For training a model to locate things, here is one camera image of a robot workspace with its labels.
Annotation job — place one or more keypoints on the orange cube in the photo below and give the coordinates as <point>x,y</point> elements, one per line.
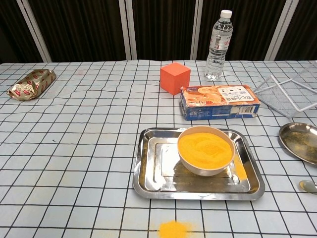
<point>173,79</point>

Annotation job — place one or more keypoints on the orange powder pile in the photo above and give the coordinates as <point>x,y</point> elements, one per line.
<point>172,229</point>

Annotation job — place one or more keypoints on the round steel plate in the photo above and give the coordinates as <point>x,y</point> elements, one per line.
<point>299,141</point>

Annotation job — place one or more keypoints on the bowl of orange powder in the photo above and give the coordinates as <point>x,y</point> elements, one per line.
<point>205,148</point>

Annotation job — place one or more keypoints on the black curtain screen panel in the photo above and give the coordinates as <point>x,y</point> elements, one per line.
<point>10,29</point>
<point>81,29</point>
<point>307,29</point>
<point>252,29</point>
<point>163,29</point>

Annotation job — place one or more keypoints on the orange and blue snack box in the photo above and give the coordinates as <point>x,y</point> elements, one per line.
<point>218,99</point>

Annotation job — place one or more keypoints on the clear plastic water bottle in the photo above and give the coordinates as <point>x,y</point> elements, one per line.
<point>218,49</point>

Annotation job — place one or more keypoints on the rectangular steel tray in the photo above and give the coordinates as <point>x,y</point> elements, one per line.
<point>153,173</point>

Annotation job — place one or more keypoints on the blue checked tablecloth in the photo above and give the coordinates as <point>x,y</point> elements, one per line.
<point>74,148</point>

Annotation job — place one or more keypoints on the small metal spoon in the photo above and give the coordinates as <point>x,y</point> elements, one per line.
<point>307,186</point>

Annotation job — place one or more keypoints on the gold foil snack packet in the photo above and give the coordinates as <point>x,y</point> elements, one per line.
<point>32,84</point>

